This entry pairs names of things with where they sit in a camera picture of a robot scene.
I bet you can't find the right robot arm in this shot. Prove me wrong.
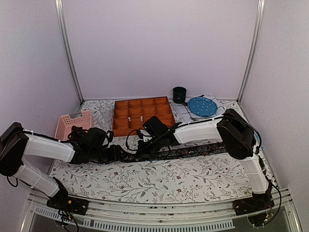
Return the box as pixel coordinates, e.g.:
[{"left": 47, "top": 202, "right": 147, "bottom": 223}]
[{"left": 136, "top": 109, "right": 272, "bottom": 211}]

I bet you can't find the white grid placemat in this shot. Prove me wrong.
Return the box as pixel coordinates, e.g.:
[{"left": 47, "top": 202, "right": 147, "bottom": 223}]
[{"left": 169, "top": 95, "right": 225, "bottom": 122}]

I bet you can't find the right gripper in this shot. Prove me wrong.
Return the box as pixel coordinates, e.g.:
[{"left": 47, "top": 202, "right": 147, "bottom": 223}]
[{"left": 135, "top": 134, "right": 164, "bottom": 158}]

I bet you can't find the pink plastic basket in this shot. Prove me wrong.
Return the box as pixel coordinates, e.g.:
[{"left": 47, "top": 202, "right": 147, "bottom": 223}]
[{"left": 54, "top": 110, "right": 92, "bottom": 140}]

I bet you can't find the clear plastic cup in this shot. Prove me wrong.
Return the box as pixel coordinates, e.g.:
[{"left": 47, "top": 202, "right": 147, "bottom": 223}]
[{"left": 97, "top": 107, "right": 113, "bottom": 131}]

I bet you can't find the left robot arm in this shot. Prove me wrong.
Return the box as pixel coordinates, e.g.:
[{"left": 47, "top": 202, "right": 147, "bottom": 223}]
[{"left": 0, "top": 122, "right": 120, "bottom": 210}]

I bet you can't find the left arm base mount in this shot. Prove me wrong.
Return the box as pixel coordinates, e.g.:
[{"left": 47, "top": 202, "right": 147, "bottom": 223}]
[{"left": 46, "top": 197, "right": 89, "bottom": 216}]

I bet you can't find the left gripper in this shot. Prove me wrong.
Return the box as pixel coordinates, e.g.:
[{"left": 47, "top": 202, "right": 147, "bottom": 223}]
[{"left": 90, "top": 145, "right": 128, "bottom": 165}]

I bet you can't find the blue dotted plate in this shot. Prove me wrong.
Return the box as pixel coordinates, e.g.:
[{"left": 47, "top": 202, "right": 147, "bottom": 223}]
[{"left": 188, "top": 97, "right": 218, "bottom": 117}]

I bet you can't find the dark floral tie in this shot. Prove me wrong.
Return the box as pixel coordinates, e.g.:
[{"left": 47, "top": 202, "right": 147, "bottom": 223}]
[{"left": 119, "top": 142, "right": 227, "bottom": 163}]

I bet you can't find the dark green mug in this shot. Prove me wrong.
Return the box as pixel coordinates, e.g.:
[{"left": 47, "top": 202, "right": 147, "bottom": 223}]
[{"left": 172, "top": 87, "right": 186, "bottom": 104}]

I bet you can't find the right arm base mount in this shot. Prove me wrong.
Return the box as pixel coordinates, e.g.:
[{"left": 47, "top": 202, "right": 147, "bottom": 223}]
[{"left": 232, "top": 197, "right": 275, "bottom": 216}]

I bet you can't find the orange wooden compartment tray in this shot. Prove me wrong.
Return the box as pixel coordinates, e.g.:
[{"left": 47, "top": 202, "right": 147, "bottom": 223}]
[{"left": 112, "top": 97, "right": 175, "bottom": 137}]

